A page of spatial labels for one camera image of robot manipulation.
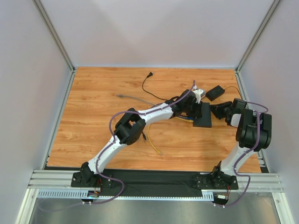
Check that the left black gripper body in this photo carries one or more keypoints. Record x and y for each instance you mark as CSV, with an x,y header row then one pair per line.
x,y
198,110

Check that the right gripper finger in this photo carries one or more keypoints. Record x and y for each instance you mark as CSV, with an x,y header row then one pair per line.
x,y
221,107
219,113

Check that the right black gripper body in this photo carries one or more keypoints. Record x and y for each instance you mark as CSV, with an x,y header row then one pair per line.
x,y
224,109

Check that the black network switch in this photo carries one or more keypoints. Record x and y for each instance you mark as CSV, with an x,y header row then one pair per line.
x,y
205,120

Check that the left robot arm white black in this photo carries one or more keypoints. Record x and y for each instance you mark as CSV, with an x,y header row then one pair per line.
x,y
126,128

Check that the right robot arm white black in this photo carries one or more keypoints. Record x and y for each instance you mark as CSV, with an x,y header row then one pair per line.
x,y
254,126

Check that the black power adapter brick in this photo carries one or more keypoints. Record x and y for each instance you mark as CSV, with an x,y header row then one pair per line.
x,y
214,93

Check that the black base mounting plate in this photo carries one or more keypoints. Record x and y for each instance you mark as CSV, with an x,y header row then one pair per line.
x,y
146,181

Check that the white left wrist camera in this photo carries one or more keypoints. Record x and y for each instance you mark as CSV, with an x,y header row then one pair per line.
x,y
199,94

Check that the right aluminium frame post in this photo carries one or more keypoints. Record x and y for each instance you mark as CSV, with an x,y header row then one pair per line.
x,y
262,27

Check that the aluminium frame post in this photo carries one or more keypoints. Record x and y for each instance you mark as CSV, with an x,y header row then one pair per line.
x,y
49,25
262,27

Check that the grey slotted cable duct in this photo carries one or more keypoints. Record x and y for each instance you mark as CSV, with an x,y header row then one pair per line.
x,y
197,195

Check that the left aluminium frame post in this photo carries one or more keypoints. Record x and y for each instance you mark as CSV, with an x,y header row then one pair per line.
x,y
49,25

